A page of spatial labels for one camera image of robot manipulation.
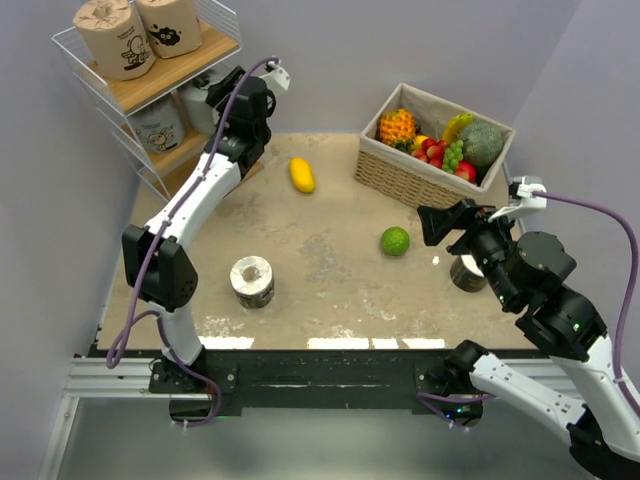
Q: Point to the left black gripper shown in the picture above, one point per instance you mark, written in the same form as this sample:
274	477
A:
219	94

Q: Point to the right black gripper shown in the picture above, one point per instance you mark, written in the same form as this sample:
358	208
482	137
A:
436	221

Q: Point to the dark grey towel roll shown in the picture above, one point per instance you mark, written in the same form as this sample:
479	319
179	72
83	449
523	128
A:
193	95

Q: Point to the green bumpy citrus fruit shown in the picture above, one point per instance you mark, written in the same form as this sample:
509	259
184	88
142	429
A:
395	241

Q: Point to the grey paper towel roll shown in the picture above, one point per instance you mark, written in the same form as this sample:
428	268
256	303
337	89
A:
159	125

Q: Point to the brown roll with black print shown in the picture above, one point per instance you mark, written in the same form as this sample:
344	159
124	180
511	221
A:
172	26

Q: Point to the white and grey towel roll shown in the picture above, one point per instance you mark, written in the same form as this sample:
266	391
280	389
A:
253	282

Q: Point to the brown paper towel roll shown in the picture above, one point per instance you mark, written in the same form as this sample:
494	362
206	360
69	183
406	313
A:
116	38

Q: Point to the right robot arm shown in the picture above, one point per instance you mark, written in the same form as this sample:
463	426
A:
527	275

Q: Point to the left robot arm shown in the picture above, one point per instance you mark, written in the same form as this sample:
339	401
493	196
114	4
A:
156	261

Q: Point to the white paper towel roll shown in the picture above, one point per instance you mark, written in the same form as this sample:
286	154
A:
466	275

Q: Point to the green grapes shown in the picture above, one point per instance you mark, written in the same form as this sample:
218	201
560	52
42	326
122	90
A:
453	155

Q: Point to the red apples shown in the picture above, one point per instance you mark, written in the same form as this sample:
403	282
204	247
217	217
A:
431	152

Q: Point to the yellow mango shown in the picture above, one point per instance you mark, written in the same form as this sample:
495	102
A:
302	175

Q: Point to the green melon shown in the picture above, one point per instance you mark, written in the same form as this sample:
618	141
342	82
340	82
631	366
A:
482	144

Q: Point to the yellow banana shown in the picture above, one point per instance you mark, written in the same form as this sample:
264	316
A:
455	125

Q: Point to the woven fruit basket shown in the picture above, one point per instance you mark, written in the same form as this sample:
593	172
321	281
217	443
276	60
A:
409	180

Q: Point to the pineapple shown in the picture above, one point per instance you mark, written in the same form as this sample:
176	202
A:
396	127

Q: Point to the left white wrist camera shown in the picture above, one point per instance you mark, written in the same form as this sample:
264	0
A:
276	77

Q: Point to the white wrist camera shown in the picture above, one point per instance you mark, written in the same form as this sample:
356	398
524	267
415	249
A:
276	77
523	199

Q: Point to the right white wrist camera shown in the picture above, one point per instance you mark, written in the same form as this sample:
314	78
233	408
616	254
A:
523	199

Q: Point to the white wire wooden shelf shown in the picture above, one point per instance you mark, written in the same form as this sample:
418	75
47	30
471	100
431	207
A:
118	101

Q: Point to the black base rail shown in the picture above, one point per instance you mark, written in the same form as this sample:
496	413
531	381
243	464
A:
231	381

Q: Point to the aluminium frame rail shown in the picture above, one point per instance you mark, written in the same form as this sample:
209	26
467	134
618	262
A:
89	377

